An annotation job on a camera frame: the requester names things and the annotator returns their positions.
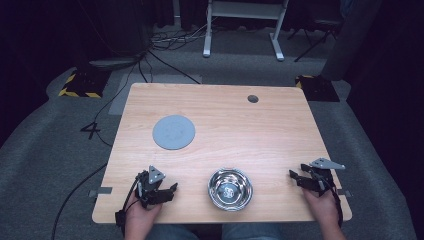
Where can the stainless steel bowl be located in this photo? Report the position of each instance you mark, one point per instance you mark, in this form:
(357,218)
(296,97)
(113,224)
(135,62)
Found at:
(230,190)

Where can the black tripod stand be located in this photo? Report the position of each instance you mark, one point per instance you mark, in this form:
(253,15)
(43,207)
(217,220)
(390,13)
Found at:
(316,30)

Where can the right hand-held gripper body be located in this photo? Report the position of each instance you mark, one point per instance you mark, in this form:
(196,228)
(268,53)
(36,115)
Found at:
(322,176)

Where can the white metal desk frame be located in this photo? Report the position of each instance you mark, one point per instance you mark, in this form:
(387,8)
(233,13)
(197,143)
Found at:
(243,10)

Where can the grey round mat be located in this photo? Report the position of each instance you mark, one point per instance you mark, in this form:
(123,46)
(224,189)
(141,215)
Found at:
(173,132)

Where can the person's jeans leg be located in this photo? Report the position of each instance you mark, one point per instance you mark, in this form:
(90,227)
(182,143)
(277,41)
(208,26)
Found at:
(173,232)
(251,231)

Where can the person's right hand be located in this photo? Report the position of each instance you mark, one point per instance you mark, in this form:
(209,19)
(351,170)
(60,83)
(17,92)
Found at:
(325,210)

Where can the yellow-black striped base plate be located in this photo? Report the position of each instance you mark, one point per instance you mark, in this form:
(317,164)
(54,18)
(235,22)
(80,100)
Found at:
(318,88)
(83,85)

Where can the person's left hand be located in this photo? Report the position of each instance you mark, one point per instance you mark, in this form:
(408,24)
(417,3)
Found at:
(141,216)

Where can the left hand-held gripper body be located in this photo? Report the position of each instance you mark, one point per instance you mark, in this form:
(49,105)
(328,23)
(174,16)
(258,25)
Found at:
(149,191)

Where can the grey tape piece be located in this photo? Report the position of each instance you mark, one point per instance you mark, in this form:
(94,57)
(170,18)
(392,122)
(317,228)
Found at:
(101,191)
(345,193)

